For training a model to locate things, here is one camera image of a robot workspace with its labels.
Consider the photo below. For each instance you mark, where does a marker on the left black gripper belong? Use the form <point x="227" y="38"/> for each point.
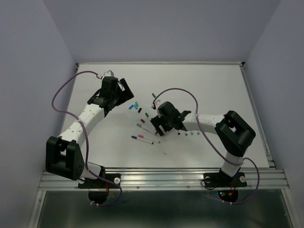
<point x="128" y="93"/>

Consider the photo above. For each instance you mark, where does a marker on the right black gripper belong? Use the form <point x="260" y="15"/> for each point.
<point x="156" y="121"/>

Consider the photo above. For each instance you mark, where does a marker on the grey capped marker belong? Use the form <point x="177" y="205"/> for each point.
<point x="146" y="129"/>

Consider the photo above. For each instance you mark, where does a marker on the brown capped marker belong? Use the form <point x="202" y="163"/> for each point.
<point x="147" y="125"/>

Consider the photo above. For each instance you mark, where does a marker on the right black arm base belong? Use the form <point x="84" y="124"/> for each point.
<point x="224" y="184"/>

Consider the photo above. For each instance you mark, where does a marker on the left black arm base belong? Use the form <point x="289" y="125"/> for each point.
<point x="102" y="193"/>

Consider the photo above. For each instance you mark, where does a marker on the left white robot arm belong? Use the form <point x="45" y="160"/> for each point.
<point x="63" y="153"/>

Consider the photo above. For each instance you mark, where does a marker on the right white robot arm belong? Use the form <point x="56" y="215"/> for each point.
<point x="233" y="131"/>

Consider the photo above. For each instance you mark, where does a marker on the pink capped marker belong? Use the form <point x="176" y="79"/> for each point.
<point x="150" y="139"/>

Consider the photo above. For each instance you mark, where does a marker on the purple capped marker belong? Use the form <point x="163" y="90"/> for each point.
<point x="142" y="139"/>

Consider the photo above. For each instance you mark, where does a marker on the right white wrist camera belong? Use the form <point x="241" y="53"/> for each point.
<point x="156" y="104"/>

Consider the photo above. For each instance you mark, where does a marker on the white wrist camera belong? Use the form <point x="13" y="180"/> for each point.
<point x="107" y="73"/>
<point x="156" y="104"/>

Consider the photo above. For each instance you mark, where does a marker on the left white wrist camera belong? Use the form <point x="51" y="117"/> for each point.
<point x="107" y="73"/>

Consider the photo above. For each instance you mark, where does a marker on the aluminium front rail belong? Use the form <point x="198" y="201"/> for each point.
<point x="162" y="179"/>

